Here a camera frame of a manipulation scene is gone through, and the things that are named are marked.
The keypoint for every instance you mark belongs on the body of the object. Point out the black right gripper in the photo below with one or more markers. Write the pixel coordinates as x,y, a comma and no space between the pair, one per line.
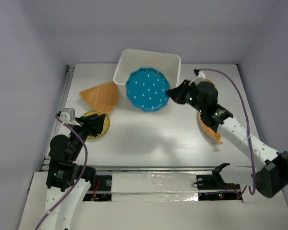
177,93

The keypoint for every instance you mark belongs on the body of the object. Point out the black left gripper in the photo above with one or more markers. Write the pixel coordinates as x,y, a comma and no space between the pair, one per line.
93,123

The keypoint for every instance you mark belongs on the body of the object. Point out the white plastic bin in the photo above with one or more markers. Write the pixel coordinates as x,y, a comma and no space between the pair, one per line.
134,59

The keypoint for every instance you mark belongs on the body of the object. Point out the orange leaf-shaped woven tray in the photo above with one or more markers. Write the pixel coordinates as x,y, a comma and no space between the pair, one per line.
210,132

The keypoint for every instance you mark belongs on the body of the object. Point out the orange teardrop woven tray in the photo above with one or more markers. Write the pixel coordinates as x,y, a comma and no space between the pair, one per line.
102,98

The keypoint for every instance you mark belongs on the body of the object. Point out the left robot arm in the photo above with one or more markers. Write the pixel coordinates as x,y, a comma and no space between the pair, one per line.
69,178

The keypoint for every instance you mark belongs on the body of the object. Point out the round green-trimmed bamboo plate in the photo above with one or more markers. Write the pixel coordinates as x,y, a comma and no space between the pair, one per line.
106,124

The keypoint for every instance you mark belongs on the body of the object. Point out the blue polka dot plate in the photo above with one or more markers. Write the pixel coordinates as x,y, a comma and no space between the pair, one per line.
146,89

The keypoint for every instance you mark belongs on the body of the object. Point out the round orange woven plate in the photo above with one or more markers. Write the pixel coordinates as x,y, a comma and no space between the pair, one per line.
208,80

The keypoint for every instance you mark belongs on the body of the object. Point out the aluminium front rail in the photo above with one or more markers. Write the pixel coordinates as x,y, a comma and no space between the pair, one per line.
149,169

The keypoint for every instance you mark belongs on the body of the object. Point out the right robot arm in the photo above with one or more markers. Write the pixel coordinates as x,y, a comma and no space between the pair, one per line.
269,171

